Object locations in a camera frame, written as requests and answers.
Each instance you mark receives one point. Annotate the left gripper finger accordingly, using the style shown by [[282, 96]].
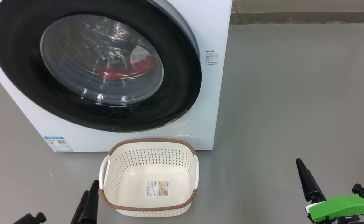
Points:
[[80, 211], [93, 202]]

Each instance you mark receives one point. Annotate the red and white garment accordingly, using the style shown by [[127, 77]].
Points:
[[119, 70]]

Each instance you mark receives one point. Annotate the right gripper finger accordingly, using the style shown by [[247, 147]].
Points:
[[311, 185]]

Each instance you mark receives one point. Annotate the white washing machine body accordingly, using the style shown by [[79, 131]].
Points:
[[206, 102]]

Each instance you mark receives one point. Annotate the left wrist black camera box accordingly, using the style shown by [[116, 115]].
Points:
[[29, 219]]

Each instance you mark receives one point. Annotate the cream basket with brown rim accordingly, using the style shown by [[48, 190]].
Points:
[[122, 205]]

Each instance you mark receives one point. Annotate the printed food package label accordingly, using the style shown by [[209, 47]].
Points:
[[157, 188]]

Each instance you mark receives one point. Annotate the blue energy label sticker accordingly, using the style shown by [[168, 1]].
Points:
[[58, 143]]

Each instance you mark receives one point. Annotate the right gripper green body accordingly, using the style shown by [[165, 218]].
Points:
[[340, 208]]

